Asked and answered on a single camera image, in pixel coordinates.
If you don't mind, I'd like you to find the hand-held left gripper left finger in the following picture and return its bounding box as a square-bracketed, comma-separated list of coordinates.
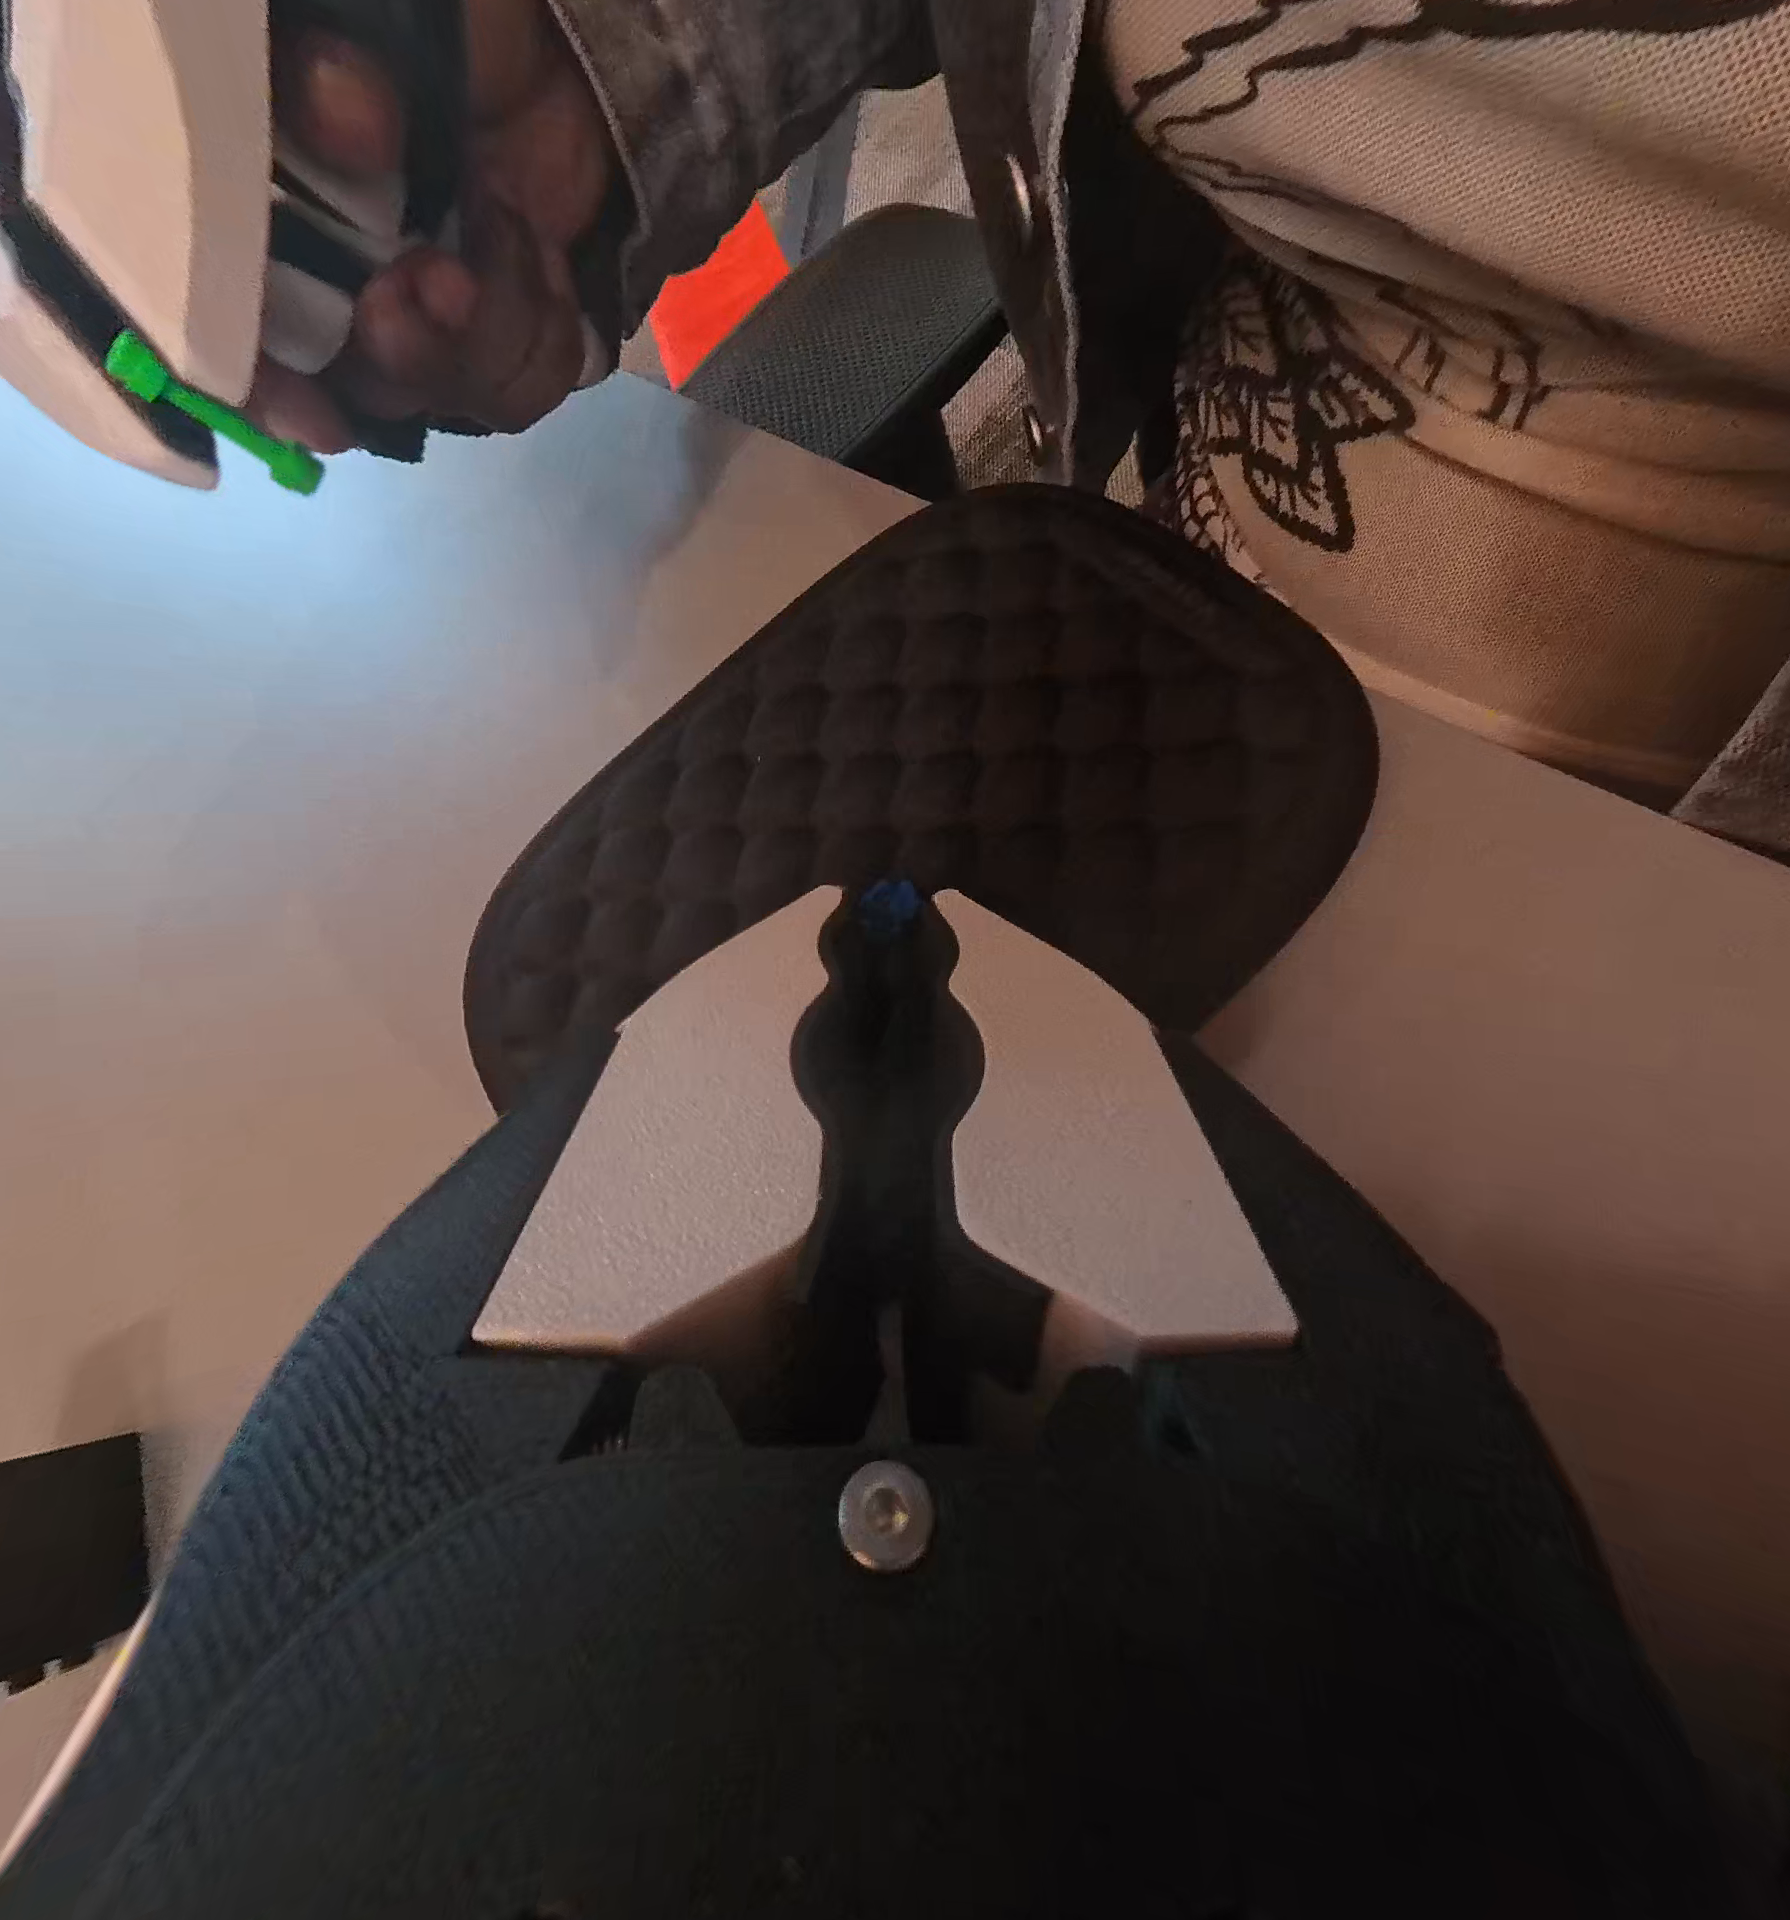
[470, 882, 898, 1359]

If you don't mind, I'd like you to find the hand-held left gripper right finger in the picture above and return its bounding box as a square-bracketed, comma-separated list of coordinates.
[886, 882, 1305, 1359]

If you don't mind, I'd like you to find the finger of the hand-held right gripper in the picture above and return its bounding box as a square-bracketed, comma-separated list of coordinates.
[23, 0, 283, 410]
[0, 31, 224, 493]

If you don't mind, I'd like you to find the green lego stem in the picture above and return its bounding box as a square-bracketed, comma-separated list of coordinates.
[104, 330, 328, 498]

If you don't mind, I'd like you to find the person's right forearm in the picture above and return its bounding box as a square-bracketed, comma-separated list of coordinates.
[543, 0, 972, 356]

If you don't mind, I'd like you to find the black lego box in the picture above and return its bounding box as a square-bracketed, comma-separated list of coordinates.
[0, 1432, 151, 1724]

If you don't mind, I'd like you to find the person's right hand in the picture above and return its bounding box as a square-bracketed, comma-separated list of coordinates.
[273, 0, 646, 462]

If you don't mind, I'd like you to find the orange white striped object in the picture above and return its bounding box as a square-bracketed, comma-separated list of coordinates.
[646, 198, 794, 390]

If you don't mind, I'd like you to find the black quilted pad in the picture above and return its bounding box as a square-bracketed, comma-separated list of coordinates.
[464, 482, 1381, 1119]

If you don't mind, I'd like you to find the black mesh chair armrest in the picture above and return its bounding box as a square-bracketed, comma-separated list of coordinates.
[680, 205, 1011, 498]

